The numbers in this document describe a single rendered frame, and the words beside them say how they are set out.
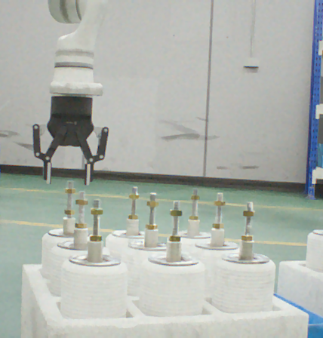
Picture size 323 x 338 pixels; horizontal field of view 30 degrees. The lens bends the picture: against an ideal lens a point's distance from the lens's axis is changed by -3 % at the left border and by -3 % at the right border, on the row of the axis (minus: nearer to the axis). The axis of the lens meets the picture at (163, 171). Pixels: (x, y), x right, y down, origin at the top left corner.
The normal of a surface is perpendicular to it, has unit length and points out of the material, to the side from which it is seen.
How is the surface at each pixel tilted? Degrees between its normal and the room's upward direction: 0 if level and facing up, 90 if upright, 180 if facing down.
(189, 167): 90
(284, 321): 90
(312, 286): 90
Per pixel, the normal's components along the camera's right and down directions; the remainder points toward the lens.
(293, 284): -0.95, -0.04
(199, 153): -0.18, 0.04
